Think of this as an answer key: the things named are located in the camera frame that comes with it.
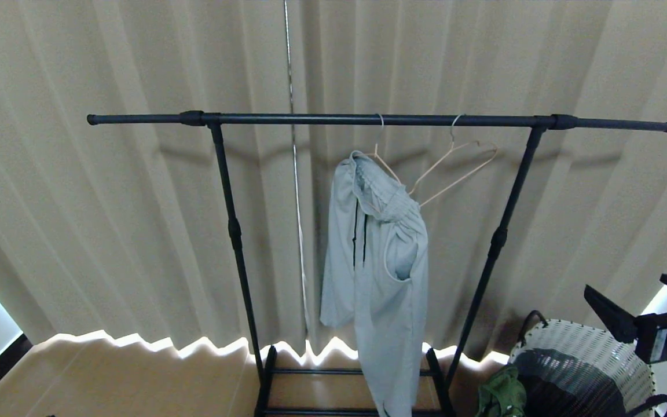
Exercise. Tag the green printed garment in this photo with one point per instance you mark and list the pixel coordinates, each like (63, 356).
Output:
(501, 397)

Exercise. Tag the pink clothes hanger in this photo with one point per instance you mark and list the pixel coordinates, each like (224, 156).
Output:
(461, 178)
(390, 171)

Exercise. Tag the pale grey shorts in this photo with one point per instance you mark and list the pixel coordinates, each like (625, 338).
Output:
(380, 289)

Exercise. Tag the white laundry basket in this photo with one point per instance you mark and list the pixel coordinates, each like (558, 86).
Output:
(600, 347)

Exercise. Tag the black clothes rack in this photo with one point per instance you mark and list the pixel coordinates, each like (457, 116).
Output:
(310, 119)

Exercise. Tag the beige curtain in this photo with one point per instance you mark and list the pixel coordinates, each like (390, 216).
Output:
(136, 231)

